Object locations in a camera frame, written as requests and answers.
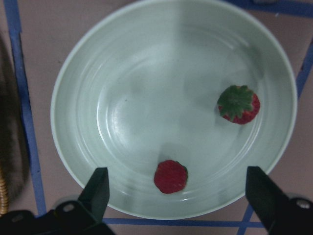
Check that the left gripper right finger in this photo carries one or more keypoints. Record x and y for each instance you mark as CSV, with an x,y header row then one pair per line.
x,y
280,213

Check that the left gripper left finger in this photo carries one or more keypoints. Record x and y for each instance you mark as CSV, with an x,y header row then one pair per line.
x,y
82,216

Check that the red strawberry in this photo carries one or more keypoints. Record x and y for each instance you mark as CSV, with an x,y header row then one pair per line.
x,y
170,177
238,104

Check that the light green plate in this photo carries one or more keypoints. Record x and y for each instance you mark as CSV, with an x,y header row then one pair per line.
x,y
142,86

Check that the wicker fruit basket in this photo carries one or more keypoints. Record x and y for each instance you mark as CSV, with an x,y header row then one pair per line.
x,y
4,197

